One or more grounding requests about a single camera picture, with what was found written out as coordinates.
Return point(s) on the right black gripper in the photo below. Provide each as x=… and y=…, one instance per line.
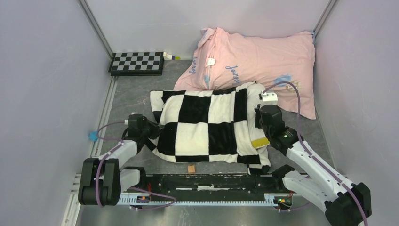
x=257, y=114

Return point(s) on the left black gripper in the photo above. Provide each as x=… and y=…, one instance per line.
x=156, y=128

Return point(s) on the white pillow yellow edge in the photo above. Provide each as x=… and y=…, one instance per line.
x=259, y=143

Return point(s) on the black white checkered pillowcase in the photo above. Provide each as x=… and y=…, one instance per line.
x=210, y=126

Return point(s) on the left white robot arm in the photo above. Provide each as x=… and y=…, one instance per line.
x=105, y=178

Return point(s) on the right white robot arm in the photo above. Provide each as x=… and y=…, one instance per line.
x=343, y=202

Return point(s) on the pink pillow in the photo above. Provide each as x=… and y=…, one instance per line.
x=223, y=60

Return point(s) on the blue small object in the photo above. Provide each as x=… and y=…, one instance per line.
x=93, y=136

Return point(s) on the small brown block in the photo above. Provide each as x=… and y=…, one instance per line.
x=191, y=169

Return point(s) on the checkerboard calibration board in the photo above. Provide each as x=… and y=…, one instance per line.
x=137, y=64

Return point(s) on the small white bottle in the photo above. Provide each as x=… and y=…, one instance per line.
x=168, y=56

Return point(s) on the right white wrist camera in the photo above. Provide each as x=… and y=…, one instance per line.
x=269, y=98

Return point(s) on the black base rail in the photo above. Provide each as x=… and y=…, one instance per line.
x=213, y=187

